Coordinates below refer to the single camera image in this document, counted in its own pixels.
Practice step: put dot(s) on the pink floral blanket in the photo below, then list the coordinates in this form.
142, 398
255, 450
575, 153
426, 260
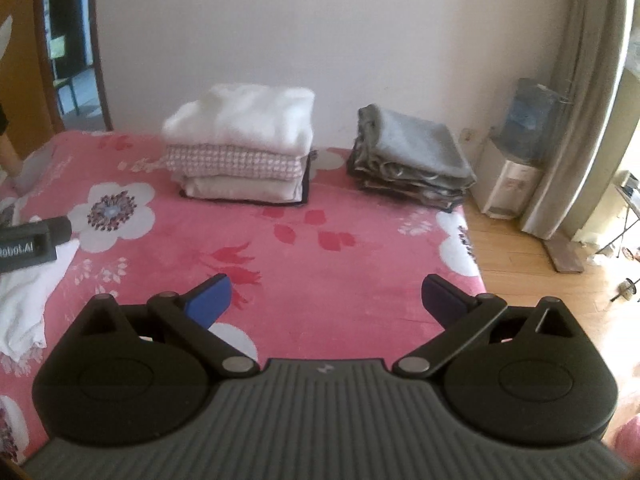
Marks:
325, 270

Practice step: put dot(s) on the wooden door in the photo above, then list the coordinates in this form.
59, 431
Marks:
20, 45

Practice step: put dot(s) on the beige curtain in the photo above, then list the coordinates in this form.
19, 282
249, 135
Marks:
575, 100

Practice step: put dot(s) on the white thin garment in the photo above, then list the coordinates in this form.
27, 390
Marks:
25, 300

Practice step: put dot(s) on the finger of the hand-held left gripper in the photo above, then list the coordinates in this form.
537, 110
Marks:
62, 230

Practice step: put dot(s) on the stack of dark folded clothes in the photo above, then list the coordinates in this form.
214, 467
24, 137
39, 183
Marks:
410, 155

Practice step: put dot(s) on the wall socket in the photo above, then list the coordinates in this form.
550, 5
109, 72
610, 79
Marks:
470, 135

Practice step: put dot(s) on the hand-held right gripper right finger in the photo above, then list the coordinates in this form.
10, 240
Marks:
442, 300

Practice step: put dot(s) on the white fluffy blanket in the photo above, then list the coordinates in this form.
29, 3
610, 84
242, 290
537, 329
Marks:
240, 120

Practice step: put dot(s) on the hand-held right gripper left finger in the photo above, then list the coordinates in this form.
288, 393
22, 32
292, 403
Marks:
210, 300

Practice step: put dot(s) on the brown floor mat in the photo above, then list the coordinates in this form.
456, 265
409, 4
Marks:
564, 255

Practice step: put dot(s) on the folding table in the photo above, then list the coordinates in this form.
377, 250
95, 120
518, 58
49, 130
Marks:
625, 195

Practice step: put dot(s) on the white water dispenser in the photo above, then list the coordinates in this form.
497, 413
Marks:
510, 185

